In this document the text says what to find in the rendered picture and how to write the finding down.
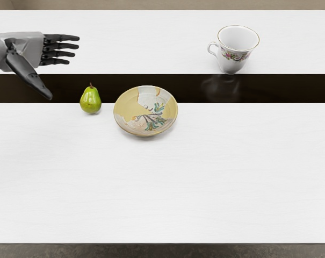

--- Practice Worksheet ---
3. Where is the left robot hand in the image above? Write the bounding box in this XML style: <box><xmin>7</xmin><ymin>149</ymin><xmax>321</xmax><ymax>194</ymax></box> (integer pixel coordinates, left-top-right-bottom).
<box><xmin>0</xmin><ymin>31</ymin><xmax>81</xmax><ymax>101</ymax></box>

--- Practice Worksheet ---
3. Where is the yellow patterned ceramic plate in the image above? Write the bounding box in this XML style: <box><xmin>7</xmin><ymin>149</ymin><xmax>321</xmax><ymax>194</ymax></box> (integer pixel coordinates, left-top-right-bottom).
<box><xmin>113</xmin><ymin>85</ymin><xmax>179</xmax><ymax>137</ymax></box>

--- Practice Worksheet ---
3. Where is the green pear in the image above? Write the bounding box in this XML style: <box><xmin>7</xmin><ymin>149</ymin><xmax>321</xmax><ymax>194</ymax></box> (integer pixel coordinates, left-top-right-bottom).
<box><xmin>80</xmin><ymin>82</ymin><xmax>102</xmax><ymax>114</ymax></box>

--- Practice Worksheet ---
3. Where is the white floral teacup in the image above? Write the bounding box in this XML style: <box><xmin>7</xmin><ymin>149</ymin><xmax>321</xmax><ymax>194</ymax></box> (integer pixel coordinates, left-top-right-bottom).
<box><xmin>207</xmin><ymin>25</ymin><xmax>260</xmax><ymax>75</ymax></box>

